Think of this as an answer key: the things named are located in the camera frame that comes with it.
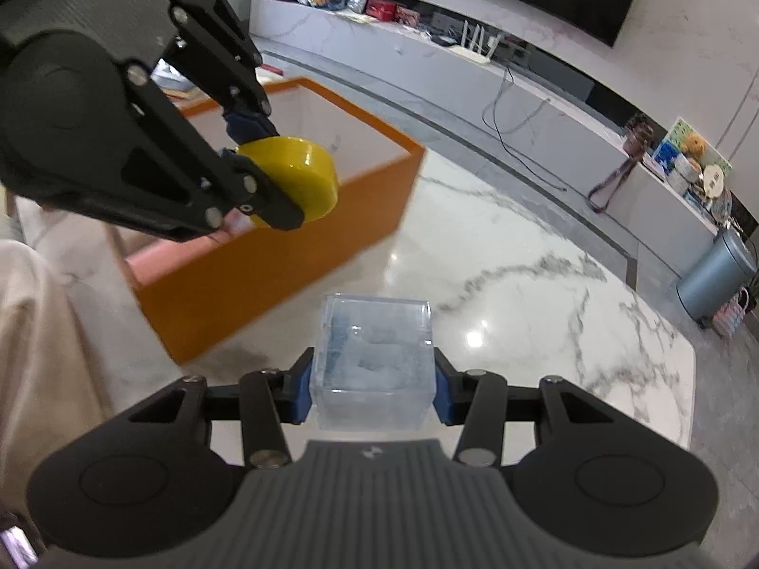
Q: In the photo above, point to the brown camera with strap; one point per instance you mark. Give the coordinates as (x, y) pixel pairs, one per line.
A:
(636, 141)

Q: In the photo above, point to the white marble TV console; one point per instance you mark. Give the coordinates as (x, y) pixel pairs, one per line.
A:
(555, 137)

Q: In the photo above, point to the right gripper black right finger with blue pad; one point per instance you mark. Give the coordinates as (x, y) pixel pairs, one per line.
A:
(475, 402)

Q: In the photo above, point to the beige clothed person leg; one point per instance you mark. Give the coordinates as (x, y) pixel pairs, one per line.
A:
(49, 392)

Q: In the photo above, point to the orange open storage box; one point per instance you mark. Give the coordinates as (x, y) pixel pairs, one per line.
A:
(210, 298)

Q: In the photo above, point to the clear acrylic cube box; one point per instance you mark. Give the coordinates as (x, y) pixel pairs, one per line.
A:
(373, 369)

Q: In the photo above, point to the white wifi router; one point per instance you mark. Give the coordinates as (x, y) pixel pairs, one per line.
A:
(476, 44)

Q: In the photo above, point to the grey metal trash bin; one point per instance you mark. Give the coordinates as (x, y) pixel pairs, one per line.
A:
(728, 265)

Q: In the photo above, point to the teddy bear picture box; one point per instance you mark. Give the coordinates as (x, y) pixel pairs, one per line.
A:
(692, 167)

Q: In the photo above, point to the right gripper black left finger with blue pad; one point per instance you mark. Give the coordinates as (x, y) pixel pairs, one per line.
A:
(269, 399)

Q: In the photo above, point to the red box on console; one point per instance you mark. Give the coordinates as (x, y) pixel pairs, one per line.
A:
(383, 10)

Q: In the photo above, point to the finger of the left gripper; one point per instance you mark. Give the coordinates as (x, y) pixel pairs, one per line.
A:
(244, 125)
(262, 197)

